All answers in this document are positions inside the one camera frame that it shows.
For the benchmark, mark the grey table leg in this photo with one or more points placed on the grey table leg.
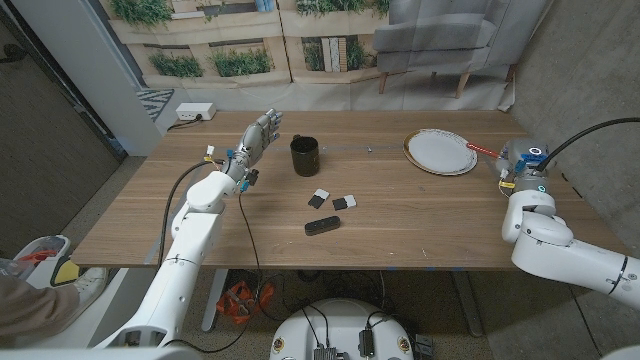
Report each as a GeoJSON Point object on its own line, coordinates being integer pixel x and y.
{"type": "Point", "coordinates": [470, 305]}

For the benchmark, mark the black box on torso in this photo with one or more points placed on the black box on torso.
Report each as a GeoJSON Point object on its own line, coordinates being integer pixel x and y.
{"type": "Point", "coordinates": [366, 343]}

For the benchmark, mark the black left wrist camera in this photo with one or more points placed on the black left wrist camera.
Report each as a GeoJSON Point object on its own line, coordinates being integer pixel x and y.
{"type": "Point", "coordinates": [252, 177]}

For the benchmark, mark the person in brown clothes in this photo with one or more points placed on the person in brown clothes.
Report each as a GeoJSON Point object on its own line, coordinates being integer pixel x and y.
{"type": "Point", "coordinates": [30, 310]}

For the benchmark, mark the orange tool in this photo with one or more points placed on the orange tool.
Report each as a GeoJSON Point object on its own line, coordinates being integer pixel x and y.
{"type": "Point", "coordinates": [235, 302]}

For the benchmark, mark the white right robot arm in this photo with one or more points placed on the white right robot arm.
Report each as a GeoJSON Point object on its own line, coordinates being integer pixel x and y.
{"type": "Point", "coordinates": [555, 250]}

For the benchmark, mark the white table leg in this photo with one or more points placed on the white table leg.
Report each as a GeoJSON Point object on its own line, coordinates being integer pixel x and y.
{"type": "Point", "coordinates": [214, 300]}

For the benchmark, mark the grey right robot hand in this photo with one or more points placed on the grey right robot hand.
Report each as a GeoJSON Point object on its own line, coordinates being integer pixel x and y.
{"type": "Point", "coordinates": [527, 160]}

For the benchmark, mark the yellow object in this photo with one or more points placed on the yellow object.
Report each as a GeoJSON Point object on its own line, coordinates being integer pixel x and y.
{"type": "Point", "coordinates": [67, 272]}

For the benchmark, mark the white shoe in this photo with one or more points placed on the white shoe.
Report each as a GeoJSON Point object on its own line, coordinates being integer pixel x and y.
{"type": "Point", "coordinates": [90, 285]}

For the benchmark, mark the black TV remote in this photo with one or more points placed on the black TV remote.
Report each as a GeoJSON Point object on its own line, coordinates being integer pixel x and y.
{"type": "Point", "coordinates": [322, 226]}

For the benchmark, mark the printed room backdrop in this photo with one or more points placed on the printed room backdrop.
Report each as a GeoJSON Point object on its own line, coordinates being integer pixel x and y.
{"type": "Point", "coordinates": [325, 95]}

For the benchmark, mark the black and white card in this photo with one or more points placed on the black and white card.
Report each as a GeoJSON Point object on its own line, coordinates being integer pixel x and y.
{"type": "Point", "coordinates": [344, 202]}
{"type": "Point", "coordinates": [318, 199]}

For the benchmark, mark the white power strip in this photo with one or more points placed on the white power strip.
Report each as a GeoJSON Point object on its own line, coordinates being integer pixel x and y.
{"type": "Point", "coordinates": [195, 111]}

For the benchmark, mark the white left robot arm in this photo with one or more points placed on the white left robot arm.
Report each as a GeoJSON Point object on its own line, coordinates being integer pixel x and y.
{"type": "Point", "coordinates": [185, 260]}

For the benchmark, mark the white paper plate gold rim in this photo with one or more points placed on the white paper plate gold rim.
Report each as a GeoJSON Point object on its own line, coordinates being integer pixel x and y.
{"type": "Point", "coordinates": [440, 152]}

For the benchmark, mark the black cup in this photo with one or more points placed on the black cup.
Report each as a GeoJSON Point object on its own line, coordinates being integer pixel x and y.
{"type": "Point", "coordinates": [305, 157]}

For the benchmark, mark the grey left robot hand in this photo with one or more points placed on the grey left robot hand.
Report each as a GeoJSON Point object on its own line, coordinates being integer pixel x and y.
{"type": "Point", "coordinates": [255, 140]}

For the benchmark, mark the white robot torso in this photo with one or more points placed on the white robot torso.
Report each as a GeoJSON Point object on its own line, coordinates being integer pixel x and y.
{"type": "Point", "coordinates": [340, 320]}

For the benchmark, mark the white bin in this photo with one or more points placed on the white bin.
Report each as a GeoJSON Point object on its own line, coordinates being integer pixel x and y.
{"type": "Point", "coordinates": [42, 265]}

